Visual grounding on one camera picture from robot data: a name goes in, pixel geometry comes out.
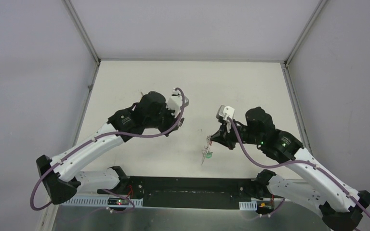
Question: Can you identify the perforated metal ring plate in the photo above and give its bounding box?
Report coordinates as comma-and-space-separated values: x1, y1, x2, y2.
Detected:
201, 136, 211, 165

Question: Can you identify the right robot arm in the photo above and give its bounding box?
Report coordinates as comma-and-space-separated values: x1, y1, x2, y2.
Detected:
209, 105, 370, 231

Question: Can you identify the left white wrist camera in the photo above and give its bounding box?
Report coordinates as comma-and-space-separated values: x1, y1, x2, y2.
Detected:
166, 94, 189, 113

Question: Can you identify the white slotted cable duct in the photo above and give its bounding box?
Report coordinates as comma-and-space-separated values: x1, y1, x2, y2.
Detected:
61, 195, 132, 208

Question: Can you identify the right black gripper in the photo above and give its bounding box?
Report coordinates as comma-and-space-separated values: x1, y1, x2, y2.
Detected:
210, 117, 263, 150

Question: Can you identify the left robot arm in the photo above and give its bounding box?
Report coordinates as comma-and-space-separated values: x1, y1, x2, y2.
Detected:
30, 88, 189, 210

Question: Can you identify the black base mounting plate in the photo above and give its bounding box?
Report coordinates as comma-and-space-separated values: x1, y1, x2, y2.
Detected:
111, 176, 272, 209

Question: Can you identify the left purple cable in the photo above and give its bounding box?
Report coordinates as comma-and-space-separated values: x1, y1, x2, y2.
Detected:
29, 87, 185, 212

